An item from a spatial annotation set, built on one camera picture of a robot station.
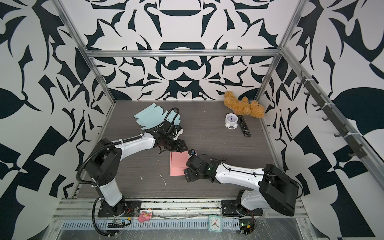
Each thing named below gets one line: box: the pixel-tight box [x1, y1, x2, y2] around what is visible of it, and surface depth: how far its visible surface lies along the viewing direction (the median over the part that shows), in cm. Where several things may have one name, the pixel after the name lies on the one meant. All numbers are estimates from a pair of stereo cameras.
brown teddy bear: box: [224, 91, 265, 119], surface depth 107 cm
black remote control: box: [238, 115, 252, 138], surface depth 107 cm
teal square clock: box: [208, 214, 223, 233], surface depth 71 cm
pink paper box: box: [170, 151, 190, 177], surface depth 83 cm
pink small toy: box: [137, 211, 153, 223], surface depth 71 cm
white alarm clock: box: [224, 113, 239, 130], surface depth 107 cm
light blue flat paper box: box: [134, 103, 181, 129], surface depth 114 cm
